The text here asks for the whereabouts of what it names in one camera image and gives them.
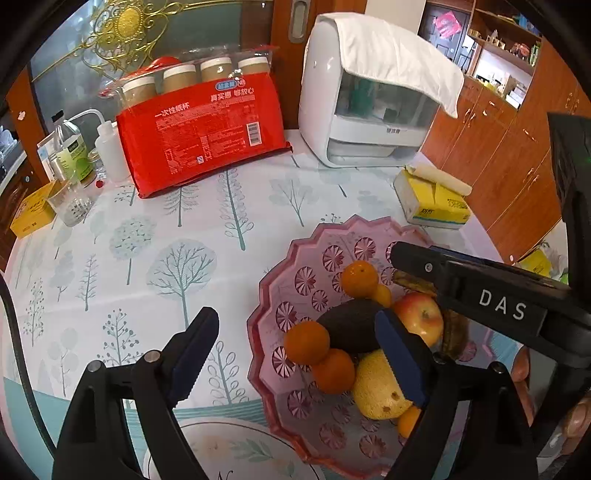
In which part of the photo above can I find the yellow tissue box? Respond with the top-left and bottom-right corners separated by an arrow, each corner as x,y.
393,165 -> 472,230

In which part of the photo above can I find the red yellow apple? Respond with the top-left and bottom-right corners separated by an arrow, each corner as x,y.
392,292 -> 445,349

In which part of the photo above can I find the person's right hand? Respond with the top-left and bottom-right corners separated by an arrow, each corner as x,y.
512,346 -> 591,457

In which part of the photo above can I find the pink glass fruit bowl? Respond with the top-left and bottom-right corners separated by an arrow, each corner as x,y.
247,215 -> 522,478

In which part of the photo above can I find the dark green avocado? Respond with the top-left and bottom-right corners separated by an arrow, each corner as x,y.
316,299 -> 393,354

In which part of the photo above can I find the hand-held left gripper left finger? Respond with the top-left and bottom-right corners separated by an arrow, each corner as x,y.
54,307 -> 220,480

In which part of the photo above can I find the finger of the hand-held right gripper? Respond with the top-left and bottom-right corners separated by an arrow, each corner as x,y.
390,241 -> 462,296
429,246 -> 504,268

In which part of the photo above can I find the wooden wall cabinet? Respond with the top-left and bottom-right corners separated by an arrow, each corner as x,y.
420,0 -> 591,296

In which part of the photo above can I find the clear glass cup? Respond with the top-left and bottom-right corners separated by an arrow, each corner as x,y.
46,178 -> 95,228

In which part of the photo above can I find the yellow pear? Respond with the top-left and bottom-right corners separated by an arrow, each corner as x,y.
353,349 -> 414,421

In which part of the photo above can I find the white squeeze bottle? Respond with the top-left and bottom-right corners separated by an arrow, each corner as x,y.
62,108 -> 130,183

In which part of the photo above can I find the flat yellow cardboard box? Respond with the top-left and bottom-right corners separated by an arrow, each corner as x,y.
9,179 -> 63,239

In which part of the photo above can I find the black cable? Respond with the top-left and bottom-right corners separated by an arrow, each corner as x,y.
0,274 -> 56,462

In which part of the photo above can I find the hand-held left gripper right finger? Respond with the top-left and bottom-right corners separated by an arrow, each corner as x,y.
375,310 -> 539,480

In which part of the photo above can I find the white countertop appliance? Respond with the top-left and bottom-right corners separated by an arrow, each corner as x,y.
298,14 -> 441,169

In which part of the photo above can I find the wooden display cabinet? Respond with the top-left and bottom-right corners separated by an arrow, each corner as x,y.
0,60 -> 56,241

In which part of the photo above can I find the small yellow packet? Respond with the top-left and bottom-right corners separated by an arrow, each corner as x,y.
519,249 -> 555,278

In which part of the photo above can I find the clear glass bottle green label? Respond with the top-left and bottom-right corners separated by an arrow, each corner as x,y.
48,110 -> 95,183

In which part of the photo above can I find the red paper cup package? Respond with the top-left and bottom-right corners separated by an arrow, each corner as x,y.
99,44 -> 294,200

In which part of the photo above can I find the red paper ornament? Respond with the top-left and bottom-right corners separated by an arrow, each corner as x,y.
431,10 -> 462,37

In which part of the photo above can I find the white cloth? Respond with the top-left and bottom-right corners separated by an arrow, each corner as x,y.
318,13 -> 465,118

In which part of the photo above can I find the gold ornament glass door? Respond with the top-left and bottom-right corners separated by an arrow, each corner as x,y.
28,0 -> 305,153

